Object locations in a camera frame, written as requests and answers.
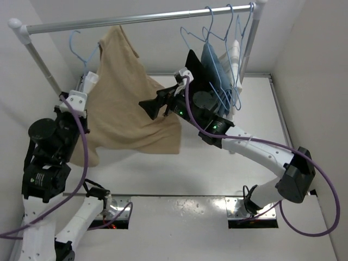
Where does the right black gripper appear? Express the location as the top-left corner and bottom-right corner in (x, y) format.
(140, 84), (203, 129)

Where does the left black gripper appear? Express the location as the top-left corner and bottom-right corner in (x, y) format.
(56, 102), (91, 159)

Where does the light blue wire hanger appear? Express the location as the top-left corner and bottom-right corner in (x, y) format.
(69, 30), (100, 73)

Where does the beige t shirt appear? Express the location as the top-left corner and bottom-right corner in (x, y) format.
(86, 26), (181, 167)

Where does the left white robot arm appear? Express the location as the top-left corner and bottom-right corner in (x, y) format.
(19, 72), (111, 260)

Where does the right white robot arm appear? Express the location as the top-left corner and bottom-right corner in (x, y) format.
(139, 87), (315, 215)

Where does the blue hanger with black garment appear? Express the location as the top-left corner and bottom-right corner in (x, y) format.
(180, 27), (213, 90)

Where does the blue hanger with denim garment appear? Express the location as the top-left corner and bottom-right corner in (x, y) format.
(201, 5), (237, 109)

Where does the blue hanger with white garment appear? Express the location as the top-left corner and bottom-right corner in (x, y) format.
(232, 2), (254, 111)

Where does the black hanging garment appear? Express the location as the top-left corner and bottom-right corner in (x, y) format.
(185, 49), (213, 100)

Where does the blue denim hanging garment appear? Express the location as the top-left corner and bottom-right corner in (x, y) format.
(201, 42), (233, 116)

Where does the white and silver clothes rack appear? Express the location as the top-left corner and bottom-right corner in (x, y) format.
(7, 0), (269, 154)

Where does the white hanging garment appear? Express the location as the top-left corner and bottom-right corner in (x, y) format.
(219, 39), (243, 120)

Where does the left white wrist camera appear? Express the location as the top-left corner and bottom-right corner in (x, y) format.
(66, 90), (88, 118)

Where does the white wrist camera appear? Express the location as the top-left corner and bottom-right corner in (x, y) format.
(174, 67), (194, 96)
(66, 90), (88, 118)

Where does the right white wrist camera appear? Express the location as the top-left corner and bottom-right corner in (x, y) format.
(174, 67), (194, 96)

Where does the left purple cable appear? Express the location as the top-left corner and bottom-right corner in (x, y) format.
(0, 95), (134, 240)

